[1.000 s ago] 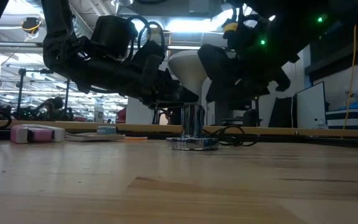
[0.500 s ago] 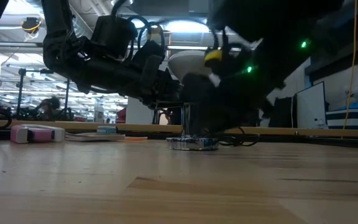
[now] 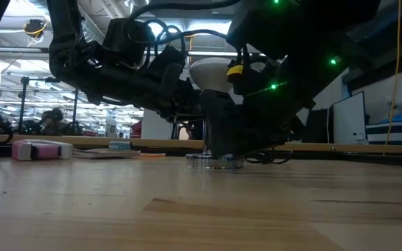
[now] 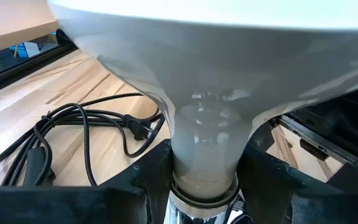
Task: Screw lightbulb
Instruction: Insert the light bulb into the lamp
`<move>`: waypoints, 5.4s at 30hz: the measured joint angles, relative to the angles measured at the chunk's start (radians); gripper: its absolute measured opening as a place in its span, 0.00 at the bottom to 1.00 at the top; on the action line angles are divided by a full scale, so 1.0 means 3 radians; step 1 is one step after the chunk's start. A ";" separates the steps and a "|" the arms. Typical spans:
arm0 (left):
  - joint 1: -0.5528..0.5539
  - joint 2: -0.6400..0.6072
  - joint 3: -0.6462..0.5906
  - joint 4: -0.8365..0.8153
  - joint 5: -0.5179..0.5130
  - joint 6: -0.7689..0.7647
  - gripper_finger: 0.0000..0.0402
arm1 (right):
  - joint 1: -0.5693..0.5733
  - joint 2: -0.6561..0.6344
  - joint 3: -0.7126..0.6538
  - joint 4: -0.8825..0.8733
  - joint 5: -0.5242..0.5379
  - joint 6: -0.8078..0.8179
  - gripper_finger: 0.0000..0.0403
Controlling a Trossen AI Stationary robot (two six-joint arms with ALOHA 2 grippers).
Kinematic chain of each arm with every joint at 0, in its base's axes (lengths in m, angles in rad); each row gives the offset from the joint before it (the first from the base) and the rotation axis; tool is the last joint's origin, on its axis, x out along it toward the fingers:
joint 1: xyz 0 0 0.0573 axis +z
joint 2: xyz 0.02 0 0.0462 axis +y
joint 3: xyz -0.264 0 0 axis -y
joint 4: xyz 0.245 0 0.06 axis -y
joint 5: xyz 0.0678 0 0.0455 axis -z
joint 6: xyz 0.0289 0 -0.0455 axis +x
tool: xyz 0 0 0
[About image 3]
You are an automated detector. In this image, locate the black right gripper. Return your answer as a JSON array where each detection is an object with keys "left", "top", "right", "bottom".
[{"left": 202, "top": 54, "right": 314, "bottom": 156}]

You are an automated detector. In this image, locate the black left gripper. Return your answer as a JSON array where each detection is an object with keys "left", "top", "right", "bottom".
[{"left": 91, "top": 61, "right": 204, "bottom": 121}]

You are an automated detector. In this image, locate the chrome lamp base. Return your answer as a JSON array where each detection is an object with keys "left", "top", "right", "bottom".
[{"left": 186, "top": 118, "right": 246, "bottom": 170}]

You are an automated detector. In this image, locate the light wooden desk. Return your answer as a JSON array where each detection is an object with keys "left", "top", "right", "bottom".
[{"left": 0, "top": 134, "right": 402, "bottom": 155}]

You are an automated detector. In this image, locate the whiteboard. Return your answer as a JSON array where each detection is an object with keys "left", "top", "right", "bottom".
[{"left": 332, "top": 91, "right": 367, "bottom": 144}]

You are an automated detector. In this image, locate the person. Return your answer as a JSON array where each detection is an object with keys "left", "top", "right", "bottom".
[{"left": 40, "top": 107, "right": 65, "bottom": 137}]

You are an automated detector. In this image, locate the pink packet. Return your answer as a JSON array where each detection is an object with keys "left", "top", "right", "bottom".
[{"left": 11, "top": 139, "right": 74, "bottom": 162}]

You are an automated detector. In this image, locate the blue white striped cushion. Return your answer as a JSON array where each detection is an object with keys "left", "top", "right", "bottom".
[{"left": 365, "top": 111, "right": 402, "bottom": 146}]

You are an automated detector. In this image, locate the black lamp power cord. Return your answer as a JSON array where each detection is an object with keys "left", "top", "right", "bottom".
[{"left": 244, "top": 149, "right": 293, "bottom": 165}]

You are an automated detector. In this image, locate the black metal stand frame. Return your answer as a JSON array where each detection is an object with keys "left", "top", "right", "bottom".
[{"left": 17, "top": 76, "right": 81, "bottom": 135}]

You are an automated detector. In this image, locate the black ceiling cable reel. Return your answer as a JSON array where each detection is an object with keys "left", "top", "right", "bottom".
[{"left": 23, "top": 19, "right": 47, "bottom": 39}]

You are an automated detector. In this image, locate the yellow cable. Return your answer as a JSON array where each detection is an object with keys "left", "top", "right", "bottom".
[{"left": 383, "top": 0, "right": 402, "bottom": 146}]

